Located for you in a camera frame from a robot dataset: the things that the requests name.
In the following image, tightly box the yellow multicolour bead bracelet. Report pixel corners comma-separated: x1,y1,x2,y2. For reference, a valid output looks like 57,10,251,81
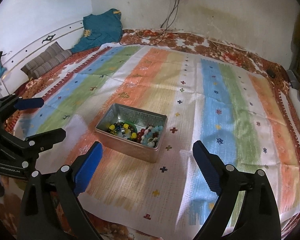
105,121,138,140

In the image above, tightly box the black cable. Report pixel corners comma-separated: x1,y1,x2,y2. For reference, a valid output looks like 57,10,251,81
133,0,182,46

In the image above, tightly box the red bead bracelet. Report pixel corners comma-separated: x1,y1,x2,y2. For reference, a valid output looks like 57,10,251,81
135,128,148,143

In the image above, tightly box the white headboard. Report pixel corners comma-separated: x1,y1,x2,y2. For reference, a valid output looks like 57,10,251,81
0,20,84,96

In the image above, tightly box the striped colourful mat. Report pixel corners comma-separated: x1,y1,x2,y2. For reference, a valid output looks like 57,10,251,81
13,43,300,238

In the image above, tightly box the silver metal tin box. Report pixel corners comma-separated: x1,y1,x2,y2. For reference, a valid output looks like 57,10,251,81
95,103,167,163

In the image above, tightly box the light blue bead bracelet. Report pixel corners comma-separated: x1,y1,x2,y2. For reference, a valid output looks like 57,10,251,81
140,125,164,147

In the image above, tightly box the green jade bangle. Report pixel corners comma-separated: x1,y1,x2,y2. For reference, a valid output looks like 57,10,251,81
115,121,138,133

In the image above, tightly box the striped grey pillow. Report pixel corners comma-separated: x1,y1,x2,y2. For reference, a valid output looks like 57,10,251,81
21,42,72,79

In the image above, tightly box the teal cloth garment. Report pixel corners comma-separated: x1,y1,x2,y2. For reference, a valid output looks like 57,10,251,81
70,9,123,54

